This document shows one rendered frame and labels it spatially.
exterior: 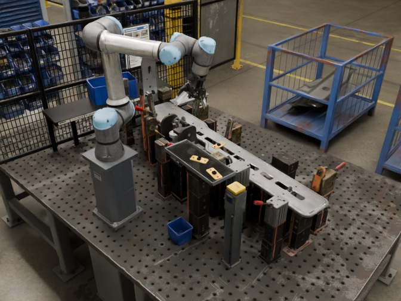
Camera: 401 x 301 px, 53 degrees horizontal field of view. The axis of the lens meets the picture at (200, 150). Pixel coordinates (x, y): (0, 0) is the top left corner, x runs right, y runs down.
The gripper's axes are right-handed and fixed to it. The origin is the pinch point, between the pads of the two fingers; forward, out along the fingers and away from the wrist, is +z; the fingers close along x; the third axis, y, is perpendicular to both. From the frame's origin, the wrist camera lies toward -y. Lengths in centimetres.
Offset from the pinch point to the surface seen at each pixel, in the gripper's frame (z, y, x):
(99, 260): 105, 9, -32
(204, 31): 84, -330, 110
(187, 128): 17.7, -8.2, 5.3
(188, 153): 18.7, 12.3, 1.6
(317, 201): 19, 44, 59
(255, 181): 26, 23, 36
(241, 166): 17.2, 22.3, 26.4
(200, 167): 16.6, 24.7, 4.3
